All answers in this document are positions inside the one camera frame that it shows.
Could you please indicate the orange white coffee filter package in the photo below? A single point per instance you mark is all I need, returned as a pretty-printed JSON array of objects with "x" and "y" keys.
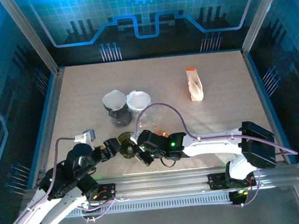
[{"x": 195, "y": 86}]

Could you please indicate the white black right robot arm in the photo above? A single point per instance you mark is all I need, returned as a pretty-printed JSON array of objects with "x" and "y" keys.
[{"x": 213, "y": 144}]

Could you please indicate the olive green plastic dripper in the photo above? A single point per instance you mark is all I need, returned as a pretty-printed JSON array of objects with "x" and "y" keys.
[{"x": 126, "y": 146}]

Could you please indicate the orange transparent coffee server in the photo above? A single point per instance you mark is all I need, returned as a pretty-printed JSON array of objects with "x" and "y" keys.
[{"x": 160, "y": 134}]

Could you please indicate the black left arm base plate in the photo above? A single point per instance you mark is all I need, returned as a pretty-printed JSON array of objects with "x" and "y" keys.
[{"x": 107, "y": 191}]

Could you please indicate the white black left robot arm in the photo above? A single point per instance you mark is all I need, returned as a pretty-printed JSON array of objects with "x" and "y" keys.
[{"x": 43, "y": 215}]

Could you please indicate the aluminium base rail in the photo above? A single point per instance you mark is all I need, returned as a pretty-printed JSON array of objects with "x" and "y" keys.
[{"x": 159, "y": 182}]

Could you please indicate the small black electronics box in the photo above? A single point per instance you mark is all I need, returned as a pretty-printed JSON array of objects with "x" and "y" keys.
[{"x": 236, "y": 199}]

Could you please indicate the smoky grey plastic dripper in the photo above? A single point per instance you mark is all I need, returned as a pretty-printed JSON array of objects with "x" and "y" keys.
[{"x": 112, "y": 111}]

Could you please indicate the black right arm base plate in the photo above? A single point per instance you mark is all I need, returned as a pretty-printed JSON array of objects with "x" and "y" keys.
[{"x": 215, "y": 181}]

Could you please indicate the clear plastic dripper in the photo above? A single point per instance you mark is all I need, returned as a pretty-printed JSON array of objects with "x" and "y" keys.
[{"x": 149, "y": 107}]

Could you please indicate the aluminium side frame rail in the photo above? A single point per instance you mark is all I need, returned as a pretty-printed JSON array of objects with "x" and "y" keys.
[{"x": 52, "y": 110}]

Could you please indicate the clear glass coffee server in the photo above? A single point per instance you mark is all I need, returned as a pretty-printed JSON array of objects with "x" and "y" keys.
[{"x": 146, "y": 119}]

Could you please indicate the aluminium frame post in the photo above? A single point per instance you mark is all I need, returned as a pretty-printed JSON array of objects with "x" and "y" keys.
[
  {"x": 31, "y": 36},
  {"x": 262, "y": 13}
]

